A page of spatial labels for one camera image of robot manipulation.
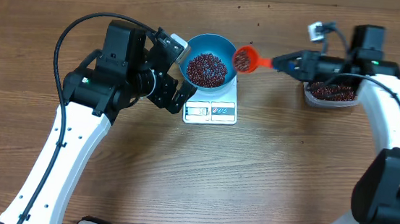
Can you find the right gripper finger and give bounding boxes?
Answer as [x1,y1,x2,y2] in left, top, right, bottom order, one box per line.
[272,51,304,68]
[276,63,302,81]

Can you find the red measuring scoop blue handle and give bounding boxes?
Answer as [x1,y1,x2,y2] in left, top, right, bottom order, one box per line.
[232,45,273,74]

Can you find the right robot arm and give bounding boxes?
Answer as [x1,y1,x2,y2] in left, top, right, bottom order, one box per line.
[271,25,400,224]

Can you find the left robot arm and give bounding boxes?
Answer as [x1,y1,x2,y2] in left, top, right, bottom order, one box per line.
[0,14,195,224]

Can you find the red beans in bowl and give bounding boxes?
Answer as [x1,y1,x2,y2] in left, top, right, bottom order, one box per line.
[186,53,228,88]

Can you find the blue plastic bowl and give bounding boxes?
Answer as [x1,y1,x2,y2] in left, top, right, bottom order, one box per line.
[179,33,237,89]

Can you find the white digital kitchen scale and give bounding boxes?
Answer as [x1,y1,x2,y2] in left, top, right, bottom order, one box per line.
[182,77,238,126]

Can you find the red beans in container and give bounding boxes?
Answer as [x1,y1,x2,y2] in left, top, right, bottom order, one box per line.
[306,82,356,102]

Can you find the clear plastic container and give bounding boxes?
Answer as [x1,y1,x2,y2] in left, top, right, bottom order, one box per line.
[303,82,359,109]

